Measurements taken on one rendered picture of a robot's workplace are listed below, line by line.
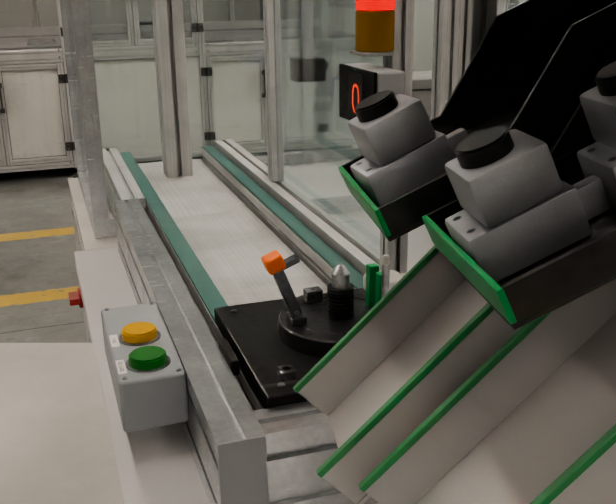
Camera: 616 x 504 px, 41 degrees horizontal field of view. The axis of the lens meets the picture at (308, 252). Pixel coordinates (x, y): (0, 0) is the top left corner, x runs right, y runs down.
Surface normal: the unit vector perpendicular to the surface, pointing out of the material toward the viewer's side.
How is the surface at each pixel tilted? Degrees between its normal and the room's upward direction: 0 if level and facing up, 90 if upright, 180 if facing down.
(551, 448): 45
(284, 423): 0
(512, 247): 90
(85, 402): 0
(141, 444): 0
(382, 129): 88
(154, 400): 90
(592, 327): 90
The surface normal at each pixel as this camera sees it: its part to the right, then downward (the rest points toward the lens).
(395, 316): 0.15, 0.32
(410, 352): -0.71, -0.63
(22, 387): -0.01, -0.95
